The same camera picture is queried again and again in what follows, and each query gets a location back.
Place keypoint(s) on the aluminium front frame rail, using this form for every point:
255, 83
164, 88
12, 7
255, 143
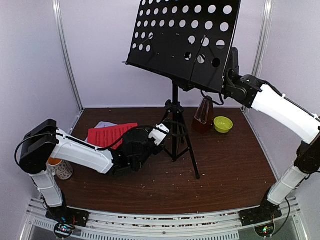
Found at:
219, 225

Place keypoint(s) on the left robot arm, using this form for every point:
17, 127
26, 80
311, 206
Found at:
48, 141

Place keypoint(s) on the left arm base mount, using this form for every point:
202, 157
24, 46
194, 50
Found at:
67, 219

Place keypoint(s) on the yellow-green bowl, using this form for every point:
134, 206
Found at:
222, 124

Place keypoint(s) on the patterned white mug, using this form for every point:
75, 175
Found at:
62, 168

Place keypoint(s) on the white sheet music page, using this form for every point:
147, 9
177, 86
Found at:
95, 136

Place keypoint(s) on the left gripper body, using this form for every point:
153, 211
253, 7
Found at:
139, 165

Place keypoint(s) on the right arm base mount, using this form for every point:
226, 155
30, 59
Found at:
262, 217

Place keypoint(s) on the black music stand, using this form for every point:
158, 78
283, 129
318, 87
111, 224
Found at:
189, 42

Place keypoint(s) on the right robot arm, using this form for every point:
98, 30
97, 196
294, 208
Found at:
262, 96

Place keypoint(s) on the red sheet music page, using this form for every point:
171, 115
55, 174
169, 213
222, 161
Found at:
116, 132

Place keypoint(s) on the brown wooden metronome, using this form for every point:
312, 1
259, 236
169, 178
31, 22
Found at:
204, 116

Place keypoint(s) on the left aluminium corner post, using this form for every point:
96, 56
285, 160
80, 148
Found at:
56, 4

